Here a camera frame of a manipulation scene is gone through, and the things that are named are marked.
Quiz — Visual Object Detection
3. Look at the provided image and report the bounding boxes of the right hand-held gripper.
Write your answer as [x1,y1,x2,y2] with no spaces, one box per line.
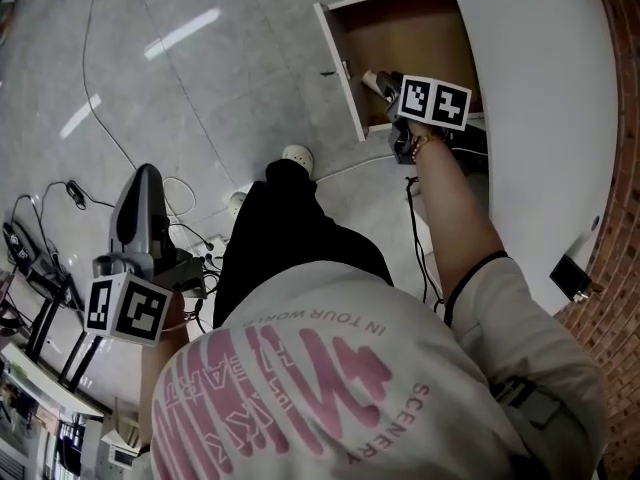
[375,70,473,165]

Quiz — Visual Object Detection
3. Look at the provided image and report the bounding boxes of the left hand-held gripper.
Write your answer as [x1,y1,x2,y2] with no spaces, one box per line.
[84,163,209,349]

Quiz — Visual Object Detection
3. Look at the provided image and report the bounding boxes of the white drawer wooden inside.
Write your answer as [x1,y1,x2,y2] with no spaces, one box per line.
[313,0,485,143]

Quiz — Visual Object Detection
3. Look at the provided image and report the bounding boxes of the person's left forearm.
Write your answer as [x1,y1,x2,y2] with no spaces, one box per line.
[137,295,192,452]

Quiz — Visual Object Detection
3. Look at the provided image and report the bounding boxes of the person's right forearm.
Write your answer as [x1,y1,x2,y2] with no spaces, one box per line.
[407,137,507,300]

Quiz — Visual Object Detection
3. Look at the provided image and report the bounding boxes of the person's right hand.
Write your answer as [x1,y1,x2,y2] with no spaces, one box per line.
[408,120,447,158]

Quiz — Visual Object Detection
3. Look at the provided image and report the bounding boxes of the black power adapter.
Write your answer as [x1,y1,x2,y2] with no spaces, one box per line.
[67,180,89,209]

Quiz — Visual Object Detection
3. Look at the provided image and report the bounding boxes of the white power strip black plugs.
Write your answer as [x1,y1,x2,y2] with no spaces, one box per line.
[199,235,231,264]

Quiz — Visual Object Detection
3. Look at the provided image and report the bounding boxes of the black router with antennas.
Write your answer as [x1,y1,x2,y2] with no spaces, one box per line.
[447,130,489,175]

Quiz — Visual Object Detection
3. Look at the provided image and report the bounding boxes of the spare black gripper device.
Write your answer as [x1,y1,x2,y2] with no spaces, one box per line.
[2,221,31,277]

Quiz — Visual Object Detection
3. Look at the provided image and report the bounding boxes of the white desk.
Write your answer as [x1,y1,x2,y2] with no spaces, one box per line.
[434,0,621,319]

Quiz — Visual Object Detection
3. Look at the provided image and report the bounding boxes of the black trousers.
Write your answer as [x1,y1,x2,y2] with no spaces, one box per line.
[212,159,396,329]

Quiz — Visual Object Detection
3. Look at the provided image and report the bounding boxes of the white table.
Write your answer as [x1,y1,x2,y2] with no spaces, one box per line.
[0,342,104,419]

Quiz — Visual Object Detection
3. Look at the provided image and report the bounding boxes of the white t-shirt pink print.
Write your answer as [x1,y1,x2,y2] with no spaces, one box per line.
[134,255,609,480]

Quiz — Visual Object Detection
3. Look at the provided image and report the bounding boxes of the black square pen holder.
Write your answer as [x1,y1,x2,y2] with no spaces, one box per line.
[549,255,594,302]

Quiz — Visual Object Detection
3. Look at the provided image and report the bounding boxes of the gold pen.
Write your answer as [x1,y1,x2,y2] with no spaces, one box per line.
[574,280,605,303]

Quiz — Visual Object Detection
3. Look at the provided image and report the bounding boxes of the gold bracelet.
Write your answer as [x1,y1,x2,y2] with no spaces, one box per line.
[410,134,446,162]

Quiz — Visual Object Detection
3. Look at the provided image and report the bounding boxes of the white router cable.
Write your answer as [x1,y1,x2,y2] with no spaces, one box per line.
[314,153,404,182]

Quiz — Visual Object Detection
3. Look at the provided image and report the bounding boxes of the black adapter cable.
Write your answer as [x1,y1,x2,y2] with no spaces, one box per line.
[9,180,116,249]

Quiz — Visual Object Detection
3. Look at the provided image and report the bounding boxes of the black metal frame stand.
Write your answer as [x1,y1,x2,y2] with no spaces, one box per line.
[24,272,106,394]

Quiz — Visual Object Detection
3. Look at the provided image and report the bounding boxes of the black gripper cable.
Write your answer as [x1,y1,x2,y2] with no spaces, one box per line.
[404,175,446,314]

